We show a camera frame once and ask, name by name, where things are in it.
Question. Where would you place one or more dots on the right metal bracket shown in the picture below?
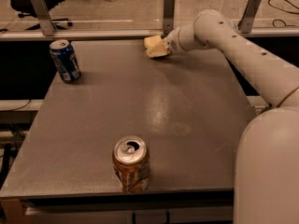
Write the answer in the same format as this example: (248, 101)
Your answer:
(246, 23)

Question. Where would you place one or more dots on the yellow sponge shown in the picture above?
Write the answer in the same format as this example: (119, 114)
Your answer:
(151, 41)

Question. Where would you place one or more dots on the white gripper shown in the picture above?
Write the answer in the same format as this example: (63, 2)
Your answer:
(171, 42)

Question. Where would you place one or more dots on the metal bracket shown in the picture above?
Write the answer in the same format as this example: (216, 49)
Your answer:
(168, 16)
(246, 23)
(47, 26)

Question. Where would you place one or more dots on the left metal bracket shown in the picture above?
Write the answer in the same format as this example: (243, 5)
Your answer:
(47, 26)

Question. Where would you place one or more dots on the orange soda can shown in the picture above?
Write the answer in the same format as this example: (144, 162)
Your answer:
(131, 162)

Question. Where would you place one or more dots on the blue pepsi can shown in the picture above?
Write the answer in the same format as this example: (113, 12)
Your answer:
(65, 60)

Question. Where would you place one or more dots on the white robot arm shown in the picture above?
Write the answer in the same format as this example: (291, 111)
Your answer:
(266, 187)

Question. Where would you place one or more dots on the metal rail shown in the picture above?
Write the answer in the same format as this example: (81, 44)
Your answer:
(76, 35)

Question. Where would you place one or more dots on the middle metal bracket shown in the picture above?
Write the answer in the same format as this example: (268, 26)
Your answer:
(168, 16)

